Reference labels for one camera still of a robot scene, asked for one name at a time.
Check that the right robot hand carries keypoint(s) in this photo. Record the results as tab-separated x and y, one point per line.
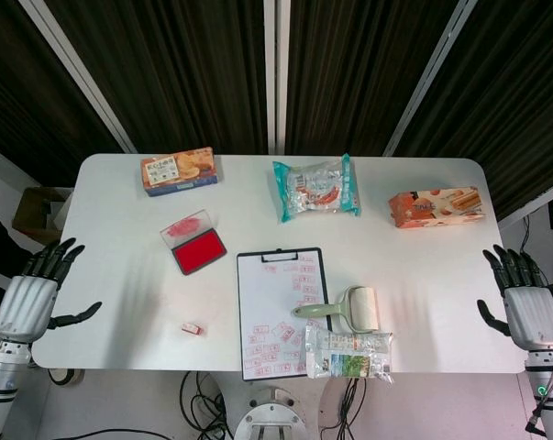
535	316

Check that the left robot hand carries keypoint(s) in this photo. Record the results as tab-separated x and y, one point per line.
24	302

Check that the red ink pad clear lid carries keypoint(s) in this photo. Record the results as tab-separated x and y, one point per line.
198	254

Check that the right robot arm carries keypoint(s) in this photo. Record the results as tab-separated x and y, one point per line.
546	380

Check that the white partition base rail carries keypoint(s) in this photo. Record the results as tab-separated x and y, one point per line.
533	204

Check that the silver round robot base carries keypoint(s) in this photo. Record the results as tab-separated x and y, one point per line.
269	417

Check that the white upright frame post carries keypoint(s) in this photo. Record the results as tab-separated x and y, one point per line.
274	78

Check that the small red stamp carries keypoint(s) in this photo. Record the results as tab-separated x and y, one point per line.
192	328

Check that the white slanted frame post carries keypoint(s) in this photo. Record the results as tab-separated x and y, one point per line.
79	75
429	78

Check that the teal sausage bread bag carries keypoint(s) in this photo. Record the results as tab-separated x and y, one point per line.
315	188

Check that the dark pleated curtain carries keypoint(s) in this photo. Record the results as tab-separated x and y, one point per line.
363	73
24	101
175	73
510	101

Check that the clear plastic snack bag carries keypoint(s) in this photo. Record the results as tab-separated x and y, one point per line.
345	357

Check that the brown cardboard box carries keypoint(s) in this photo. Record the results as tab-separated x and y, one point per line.
28	211

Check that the white paper with red stamps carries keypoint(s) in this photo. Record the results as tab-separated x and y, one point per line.
267	302

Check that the black clipboard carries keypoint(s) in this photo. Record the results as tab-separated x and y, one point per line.
278	256

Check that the orange egg roll box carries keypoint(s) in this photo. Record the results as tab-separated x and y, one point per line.
436	208

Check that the orange biscuit box blue side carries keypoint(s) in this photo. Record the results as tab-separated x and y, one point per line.
180	172

